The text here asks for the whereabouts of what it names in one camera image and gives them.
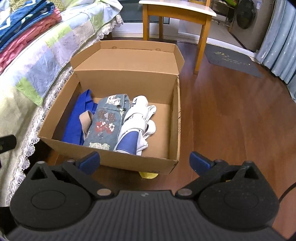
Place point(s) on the denim patchwork bag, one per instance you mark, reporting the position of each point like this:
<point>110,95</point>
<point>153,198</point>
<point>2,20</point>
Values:
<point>101,129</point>

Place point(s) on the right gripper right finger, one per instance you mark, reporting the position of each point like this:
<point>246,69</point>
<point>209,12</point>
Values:
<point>209,173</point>

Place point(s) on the pastel patchwork quilt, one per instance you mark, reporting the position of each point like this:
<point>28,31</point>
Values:
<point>36,68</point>

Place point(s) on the brown cardboard box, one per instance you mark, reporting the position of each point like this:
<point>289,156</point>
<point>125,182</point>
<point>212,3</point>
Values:
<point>124,67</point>

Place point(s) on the white canvas shopping bag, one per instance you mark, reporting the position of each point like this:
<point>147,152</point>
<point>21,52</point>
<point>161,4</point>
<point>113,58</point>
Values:
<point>137,127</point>

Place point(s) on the light green bed sheet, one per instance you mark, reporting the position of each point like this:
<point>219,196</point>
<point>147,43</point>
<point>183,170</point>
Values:
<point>23,119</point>

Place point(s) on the green zigzag pattern cushion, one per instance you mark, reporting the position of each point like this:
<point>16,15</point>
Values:
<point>16,4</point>

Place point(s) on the washing machine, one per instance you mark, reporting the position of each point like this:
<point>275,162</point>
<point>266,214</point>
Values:
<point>251,21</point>

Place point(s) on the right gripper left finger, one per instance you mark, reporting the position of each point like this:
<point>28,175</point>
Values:
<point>81,171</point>

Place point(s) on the yellow object under box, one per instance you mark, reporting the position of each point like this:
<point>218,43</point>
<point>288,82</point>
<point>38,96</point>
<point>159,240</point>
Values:
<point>148,176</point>

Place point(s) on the grey-blue curtain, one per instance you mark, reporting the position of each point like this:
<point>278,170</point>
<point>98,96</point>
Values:
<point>277,52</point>

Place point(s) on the blue patterned folded blanket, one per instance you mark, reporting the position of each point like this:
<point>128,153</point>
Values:
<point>23,18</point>

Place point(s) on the blue fabric bag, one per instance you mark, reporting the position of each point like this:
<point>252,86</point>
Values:
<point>74,132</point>

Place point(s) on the dark grey floor mat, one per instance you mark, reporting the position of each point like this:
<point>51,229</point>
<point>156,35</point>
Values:
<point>231,59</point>

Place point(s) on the pink ribbed folded towel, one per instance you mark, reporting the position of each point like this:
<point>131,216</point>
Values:
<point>9,53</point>

